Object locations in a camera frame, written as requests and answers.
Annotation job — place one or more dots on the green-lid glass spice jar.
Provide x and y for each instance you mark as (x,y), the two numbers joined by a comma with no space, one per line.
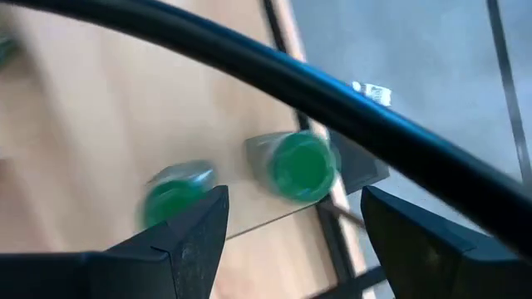
(174,199)
(303,166)

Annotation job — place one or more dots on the small white tag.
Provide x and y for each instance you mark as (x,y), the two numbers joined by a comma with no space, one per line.
(376,93)

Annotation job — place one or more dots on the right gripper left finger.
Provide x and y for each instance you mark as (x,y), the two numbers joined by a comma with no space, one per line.
(145,274)

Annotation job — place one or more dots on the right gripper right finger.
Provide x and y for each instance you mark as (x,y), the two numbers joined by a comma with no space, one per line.
(436,270)

